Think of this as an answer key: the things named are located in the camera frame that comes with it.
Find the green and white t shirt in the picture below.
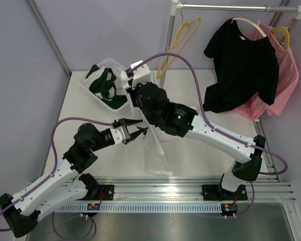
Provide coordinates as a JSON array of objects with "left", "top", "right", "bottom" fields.
[{"left": 84, "top": 64, "right": 127, "bottom": 109}]

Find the yellow hanger with metal hook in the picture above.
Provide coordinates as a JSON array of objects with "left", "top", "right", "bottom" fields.
[{"left": 156, "top": 1, "right": 202, "bottom": 80}]

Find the black t shirt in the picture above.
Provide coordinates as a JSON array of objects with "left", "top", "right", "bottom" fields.
[{"left": 203, "top": 19, "right": 279, "bottom": 113}]

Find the cream hanger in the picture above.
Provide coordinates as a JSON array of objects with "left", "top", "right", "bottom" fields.
[{"left": 231, "top": 5, "right": 269, "bottom": 38}]

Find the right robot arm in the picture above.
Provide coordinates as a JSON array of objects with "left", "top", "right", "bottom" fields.
[{"left": 124, "top": 82, "right": 265, "bottom": 199}]

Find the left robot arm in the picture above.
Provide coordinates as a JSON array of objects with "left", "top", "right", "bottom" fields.
[{"left": 0, "top": 117, "right": 148, "bottom": 238}]

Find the pink hanging t shirt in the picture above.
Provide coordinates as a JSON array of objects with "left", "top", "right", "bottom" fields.
[{"left": 232, "top": 24, "right": 299, "bottom": 121}]

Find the yellow hanger on rack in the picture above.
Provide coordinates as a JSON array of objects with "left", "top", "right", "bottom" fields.
[{"left": 270, "top": 15, "right": 298, "bottom": 52}]

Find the white plastic perforated basket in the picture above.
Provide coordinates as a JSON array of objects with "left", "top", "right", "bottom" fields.
[{"left": 79, "top": 59, "right": 128, "bottom": 112}]

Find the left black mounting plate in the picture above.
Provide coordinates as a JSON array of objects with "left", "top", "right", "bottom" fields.
[{"left": 80, "top": 184, "right": 115, "bottom": 201}]

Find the black mounting plate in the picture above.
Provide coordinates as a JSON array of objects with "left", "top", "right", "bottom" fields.
[
  {"left": 201, "top": 184, "right": 248, "bottom": 201},
  {"left": 80, "top": 184, "right": 115, "bottom": 201}
]

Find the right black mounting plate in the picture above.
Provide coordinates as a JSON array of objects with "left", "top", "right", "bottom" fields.
[{"left": 201, "top": 184, "right": 248, "bottom": 201}]

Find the metal clothes rack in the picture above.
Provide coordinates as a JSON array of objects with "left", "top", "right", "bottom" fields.
[{"left": 159, "top": 0, "right": 301, "bottom": 87}]

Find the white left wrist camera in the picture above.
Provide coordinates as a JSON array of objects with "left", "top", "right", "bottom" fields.
[{"left": 110, "top": 126, "right": 130, "bottom": 145}]

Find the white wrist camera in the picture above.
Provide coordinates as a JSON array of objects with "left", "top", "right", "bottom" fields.
[
  {"left": 110, "top": 126, "right": 130, "bottom": 145},
  {"left": 120, "top": 60, "right": 151, "bottom": 90}
]

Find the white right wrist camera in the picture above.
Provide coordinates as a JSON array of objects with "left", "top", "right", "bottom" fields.
[{"left": 120, "top": 60, "right": 151, "bottom": 90}]

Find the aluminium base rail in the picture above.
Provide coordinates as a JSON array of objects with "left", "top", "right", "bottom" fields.
[{"left": 27, "top": 175, "right": 295, "bottom": 204}]

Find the white slotted cable duct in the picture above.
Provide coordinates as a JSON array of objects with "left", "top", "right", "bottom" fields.
[{"left": 57, "top": 202, "right": 222, "bottom": 213}]

